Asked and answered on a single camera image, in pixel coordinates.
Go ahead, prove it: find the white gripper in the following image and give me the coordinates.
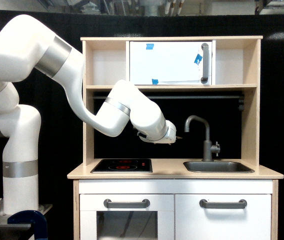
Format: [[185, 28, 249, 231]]
[[162, 120, 183, 144]]

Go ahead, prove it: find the grey toy faucet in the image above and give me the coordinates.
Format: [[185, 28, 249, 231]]
[[184, 115, 213, 162]]

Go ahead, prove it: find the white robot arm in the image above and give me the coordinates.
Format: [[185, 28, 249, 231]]
[[0, 10, 182, 218]]

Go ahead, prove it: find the grey toy sink basin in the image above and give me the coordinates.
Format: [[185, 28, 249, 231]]
[[183, 161, 255, 173]]

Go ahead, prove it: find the black toy stovetop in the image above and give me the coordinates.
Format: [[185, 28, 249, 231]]
[[91, 158, 153, 173]]

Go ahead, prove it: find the blue tape bottom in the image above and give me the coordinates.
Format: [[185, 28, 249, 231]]
[[151, 79, 159, 85]]

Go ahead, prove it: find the blue tape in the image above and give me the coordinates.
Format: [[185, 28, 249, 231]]
[[151, 79, 159, 85], [146, 43, 154, 50], [194, 53, 203, 66]]

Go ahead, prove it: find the white microwave door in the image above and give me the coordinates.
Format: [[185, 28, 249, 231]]
[[129, 41, 216, 85]]

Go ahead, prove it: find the blue tape right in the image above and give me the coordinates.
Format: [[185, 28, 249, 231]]
[[194, 53, 203, 66]]

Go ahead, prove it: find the white cabinet door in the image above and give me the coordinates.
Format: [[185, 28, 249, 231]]
[[175, 194, 271, 240]]

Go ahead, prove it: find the blue tape top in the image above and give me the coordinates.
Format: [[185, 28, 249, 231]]
[[146, 43, 154, 50]]

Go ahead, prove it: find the white oven door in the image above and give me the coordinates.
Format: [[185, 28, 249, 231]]
[[79, 194, 175, 240]]

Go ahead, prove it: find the blue C-clamp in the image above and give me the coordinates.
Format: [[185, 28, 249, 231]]
[[7, 210, 48, 240]]

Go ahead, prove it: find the wooden toy kitchen frame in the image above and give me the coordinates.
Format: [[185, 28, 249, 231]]
[[68, 36, 284, 240]]

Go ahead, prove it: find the grey faucet valve handle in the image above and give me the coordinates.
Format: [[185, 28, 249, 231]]
[[210, 141, 221, 157]]

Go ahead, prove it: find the grey oven door handle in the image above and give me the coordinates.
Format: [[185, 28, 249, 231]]
[[103, 199, 151, 209]]

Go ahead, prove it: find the grey hanging rail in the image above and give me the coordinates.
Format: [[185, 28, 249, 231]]
[[91, 94, 245, 101]]

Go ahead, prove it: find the grey cabinet door handle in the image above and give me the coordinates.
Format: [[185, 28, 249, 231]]
[[199, 199, 247, 210]]

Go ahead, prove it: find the grey microwave door handle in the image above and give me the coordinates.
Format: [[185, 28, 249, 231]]
[[200, 43, 209, 84]]

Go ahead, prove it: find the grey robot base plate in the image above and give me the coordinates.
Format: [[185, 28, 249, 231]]
[[0, 204, 53, 230]]

